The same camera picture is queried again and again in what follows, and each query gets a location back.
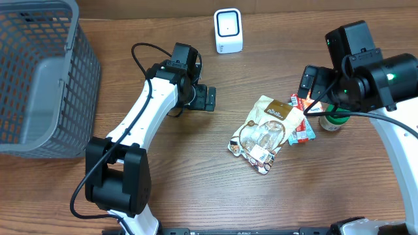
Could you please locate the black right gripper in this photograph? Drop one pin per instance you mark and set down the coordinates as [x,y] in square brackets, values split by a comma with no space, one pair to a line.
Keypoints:
[309,82]

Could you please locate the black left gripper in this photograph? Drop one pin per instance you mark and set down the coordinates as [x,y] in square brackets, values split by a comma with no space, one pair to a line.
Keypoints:
[209,98]

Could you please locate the orange tissue pack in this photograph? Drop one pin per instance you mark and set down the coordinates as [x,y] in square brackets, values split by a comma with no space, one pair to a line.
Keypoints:
[317,108]

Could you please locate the green lid jar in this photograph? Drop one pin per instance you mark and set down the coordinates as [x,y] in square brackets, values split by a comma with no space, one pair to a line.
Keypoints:
[331,123]

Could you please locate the red white snack bar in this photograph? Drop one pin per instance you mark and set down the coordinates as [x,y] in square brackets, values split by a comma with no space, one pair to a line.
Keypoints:
[299,135]

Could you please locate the white brown snack bag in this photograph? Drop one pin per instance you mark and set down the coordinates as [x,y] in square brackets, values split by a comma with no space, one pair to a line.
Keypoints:
[266,129]

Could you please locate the teal wet wipes pack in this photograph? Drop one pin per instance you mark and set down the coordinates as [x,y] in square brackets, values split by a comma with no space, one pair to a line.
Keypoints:
[309,130]

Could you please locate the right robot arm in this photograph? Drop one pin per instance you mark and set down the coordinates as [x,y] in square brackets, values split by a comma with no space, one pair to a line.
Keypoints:
[363,83]

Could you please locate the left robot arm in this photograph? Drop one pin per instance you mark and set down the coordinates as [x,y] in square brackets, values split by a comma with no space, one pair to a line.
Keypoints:
[117,176]

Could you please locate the white barcode scanner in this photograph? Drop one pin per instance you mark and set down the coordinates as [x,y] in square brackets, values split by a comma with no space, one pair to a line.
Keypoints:
[228,31]

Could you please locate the grey plastic shopping basket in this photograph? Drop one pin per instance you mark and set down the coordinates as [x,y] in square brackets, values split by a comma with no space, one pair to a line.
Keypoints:
[50,79]

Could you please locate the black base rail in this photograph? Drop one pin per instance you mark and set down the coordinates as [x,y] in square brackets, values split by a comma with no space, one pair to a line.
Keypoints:
[300,231]

